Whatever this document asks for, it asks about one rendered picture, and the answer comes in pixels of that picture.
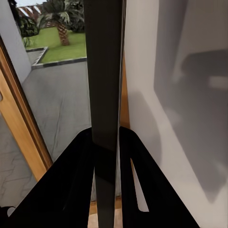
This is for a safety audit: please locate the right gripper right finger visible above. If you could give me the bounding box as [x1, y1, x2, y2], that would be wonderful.
[119, 126, 200, 228]

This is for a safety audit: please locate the poster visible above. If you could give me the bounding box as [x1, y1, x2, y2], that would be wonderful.
[83, 0, 126, 228]

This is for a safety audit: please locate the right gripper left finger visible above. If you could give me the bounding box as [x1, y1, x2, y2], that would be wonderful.
[0, 127, 95, 228]

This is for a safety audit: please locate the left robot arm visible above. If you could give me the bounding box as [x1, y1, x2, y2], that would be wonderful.
[0, 206, 16, 225]

